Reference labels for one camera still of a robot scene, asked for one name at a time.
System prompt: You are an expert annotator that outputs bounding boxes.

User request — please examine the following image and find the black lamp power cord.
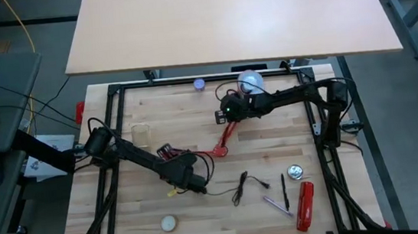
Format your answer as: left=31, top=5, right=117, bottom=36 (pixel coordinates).
left=198, top=167, right=273, bottom=210

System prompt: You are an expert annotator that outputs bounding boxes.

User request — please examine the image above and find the light wood desk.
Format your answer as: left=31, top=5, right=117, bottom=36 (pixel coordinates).
left=58, top=0, right=405, bottom=84

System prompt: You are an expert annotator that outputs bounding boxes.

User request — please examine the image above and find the yellow hanging cable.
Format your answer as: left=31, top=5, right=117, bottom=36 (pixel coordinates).
left=0, top=0, right=44, bottom=137

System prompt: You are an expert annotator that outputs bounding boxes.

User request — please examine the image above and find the silver pen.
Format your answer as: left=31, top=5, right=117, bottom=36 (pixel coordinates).
left=262, top=192, right=295, bottom=221

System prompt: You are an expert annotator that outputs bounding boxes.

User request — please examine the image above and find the blue bottle cap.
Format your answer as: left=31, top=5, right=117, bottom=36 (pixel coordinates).
left=192, top=77, right=207, bottom=93

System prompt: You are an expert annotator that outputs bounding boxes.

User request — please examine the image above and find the red clamp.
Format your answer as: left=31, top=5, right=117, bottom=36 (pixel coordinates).
left=73, top=100, right=88, bottom=126

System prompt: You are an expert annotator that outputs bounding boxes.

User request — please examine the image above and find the silver round tin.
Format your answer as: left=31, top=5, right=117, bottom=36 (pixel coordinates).
left=286, top=163, right=305, bottom=181

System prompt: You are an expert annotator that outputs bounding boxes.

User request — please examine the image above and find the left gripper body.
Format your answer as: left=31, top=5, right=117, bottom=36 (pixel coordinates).
left=160, top=150, right=210, bottom=199

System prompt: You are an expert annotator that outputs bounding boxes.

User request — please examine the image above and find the red stapler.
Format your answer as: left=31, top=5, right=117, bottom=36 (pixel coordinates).
left=292, top=180, right=320, bottom=234

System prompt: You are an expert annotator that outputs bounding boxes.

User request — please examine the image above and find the white paper sheet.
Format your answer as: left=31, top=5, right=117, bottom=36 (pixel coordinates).
left=19, top=131, right=80, bottom=181

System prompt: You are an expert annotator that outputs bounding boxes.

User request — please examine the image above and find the black aluminium table frame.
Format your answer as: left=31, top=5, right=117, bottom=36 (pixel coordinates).
left=45, top=56, right=396, bottom=234

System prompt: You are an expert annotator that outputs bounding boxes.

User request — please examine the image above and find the gold wire basket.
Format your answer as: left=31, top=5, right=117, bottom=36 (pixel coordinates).
left=129, top=122, right=154, bottom=151

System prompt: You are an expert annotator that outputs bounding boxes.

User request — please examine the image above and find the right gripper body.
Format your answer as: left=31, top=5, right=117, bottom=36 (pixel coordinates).
left=220, top=91, right=256, bottom=124

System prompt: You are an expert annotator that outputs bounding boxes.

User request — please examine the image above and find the white round disc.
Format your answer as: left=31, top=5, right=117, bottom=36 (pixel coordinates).
left=159, top=214, right=178, bottom=234

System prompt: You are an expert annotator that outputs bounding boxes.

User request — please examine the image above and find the black pen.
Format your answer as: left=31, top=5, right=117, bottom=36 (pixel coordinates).
left=280, top=173, right=291, bottom=211

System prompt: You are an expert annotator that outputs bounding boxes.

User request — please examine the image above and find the white lightbulb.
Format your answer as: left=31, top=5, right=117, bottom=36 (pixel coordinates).
left=242, top=74, right=260, bottom=91

